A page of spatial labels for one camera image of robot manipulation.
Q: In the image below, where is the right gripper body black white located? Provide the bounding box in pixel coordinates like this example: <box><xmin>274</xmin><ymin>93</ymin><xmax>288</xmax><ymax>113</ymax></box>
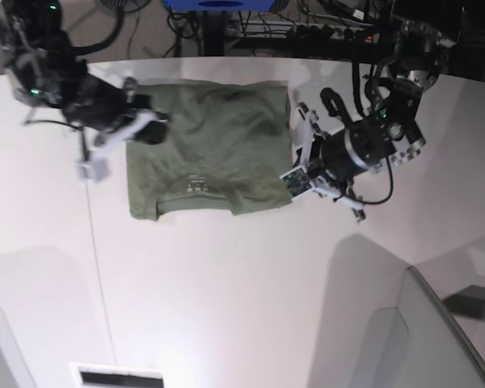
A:
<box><xmin>62</xmin><ymin>76</ymin><xmax>170</xmax><ymax>183</ymax></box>

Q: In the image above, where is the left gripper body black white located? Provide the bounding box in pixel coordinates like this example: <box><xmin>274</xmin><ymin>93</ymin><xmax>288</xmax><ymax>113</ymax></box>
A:
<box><xmin>280</xmin><ymin>103</ymin><xmax>388</xmax><ymax>221</ymax></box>

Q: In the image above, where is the olive green t-shirt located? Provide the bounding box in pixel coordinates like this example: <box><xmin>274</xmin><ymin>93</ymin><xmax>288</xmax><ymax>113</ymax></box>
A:
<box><xmin>126</xmin><ymin>82</ymin><xmax>293</xmax><ymax>221</ymax></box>

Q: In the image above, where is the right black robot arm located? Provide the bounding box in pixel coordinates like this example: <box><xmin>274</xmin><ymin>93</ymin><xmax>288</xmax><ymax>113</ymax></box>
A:
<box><xmin>0</xmin><ymin>1</ymin><xmax>170</xmax><ymax>182</ymax></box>

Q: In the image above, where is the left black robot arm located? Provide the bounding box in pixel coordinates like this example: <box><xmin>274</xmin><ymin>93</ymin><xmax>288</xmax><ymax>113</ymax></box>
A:
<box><xmin>281</xmin><ymin>1</ymin><xmax>485</xmax><ymax>221</ymax></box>

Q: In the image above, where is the blue box with oval hole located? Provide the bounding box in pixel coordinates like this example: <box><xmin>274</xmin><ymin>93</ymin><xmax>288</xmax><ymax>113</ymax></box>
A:
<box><xmin>163</xmin><ymin>0</ymin><xmax>274</xmax><ymax>12</ymax></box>

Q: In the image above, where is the black power strip red light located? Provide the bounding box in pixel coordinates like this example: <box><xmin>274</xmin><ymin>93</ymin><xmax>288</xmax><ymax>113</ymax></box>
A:
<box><xmin>286</xmin><ymin>24</ymin><xmax>364</xmax><ymax>41</ymax></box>

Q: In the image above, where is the white curved panel right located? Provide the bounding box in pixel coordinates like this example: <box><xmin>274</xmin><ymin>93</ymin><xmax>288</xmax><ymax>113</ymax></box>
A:
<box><xmin>352</xmin><ymin>267</ymin><xmax>485</xmax><ymax>387</ymax></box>

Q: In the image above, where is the white panel left corner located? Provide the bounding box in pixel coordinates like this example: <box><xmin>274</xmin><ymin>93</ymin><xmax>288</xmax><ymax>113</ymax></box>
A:
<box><xmin>0</xmin><ymin>308</ymin><xmax>37</xmax><ymax>387</ymax></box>

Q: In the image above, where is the black table leg post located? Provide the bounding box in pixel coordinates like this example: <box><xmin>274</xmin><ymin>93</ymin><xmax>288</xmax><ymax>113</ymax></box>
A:
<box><xmin>200</xmin><ymin>11</ymin><xmax>230</xmax><ymax>57</ymax></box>

